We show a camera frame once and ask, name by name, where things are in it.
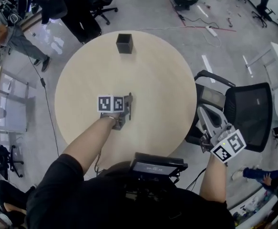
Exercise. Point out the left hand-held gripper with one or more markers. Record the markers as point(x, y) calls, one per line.
point(110, 104)

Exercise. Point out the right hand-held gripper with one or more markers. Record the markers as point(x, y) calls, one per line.
point(227, 147)

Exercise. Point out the black square cup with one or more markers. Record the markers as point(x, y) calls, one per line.
point(124, 44)

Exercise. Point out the person's right forearm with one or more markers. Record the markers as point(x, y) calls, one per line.
point(213, 182)

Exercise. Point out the person's left forearm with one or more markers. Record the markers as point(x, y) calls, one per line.
point(88, 144)

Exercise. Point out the black mesh office chair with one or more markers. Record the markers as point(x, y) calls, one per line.
point(248, 113)

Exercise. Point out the black screen device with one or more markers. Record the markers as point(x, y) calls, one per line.
point(156, 167)

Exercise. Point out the white cluttered storage shelf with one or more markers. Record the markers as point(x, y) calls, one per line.
point(250, 209)

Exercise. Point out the white power strip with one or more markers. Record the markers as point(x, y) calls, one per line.
point(212, 31)

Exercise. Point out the person's black shirt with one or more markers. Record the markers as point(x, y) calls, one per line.
point(129, 206)

